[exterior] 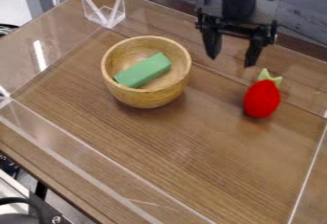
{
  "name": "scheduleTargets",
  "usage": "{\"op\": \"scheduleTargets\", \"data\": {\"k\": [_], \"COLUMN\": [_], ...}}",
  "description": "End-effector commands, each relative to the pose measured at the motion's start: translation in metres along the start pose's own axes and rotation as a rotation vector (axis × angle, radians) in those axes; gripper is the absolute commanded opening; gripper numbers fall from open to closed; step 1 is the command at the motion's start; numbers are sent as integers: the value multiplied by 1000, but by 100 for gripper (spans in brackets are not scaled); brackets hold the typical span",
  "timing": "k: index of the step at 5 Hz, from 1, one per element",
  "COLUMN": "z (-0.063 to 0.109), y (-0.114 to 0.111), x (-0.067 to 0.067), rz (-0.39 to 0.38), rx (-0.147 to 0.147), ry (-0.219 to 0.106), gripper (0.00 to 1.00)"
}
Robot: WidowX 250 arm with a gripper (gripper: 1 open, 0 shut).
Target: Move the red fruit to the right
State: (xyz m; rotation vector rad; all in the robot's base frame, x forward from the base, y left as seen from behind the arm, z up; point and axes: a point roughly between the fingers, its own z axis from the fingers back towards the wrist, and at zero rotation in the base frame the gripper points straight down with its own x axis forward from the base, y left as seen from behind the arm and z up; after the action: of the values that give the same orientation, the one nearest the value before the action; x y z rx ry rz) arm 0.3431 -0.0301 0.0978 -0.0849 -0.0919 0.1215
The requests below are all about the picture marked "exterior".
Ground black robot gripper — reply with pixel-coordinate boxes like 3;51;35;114
195;0;278;68

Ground red plush strawberry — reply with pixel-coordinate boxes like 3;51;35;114
243;68;283;118

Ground clear acrylic tray enclosure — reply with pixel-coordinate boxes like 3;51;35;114
0;0;327;224

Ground light wooden bowl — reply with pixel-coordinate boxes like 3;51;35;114
102;35;192;108

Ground black bracket with cable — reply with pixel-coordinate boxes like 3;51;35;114
0;197;74;224

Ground green rectangular block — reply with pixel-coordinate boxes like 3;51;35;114
114;53;172;88

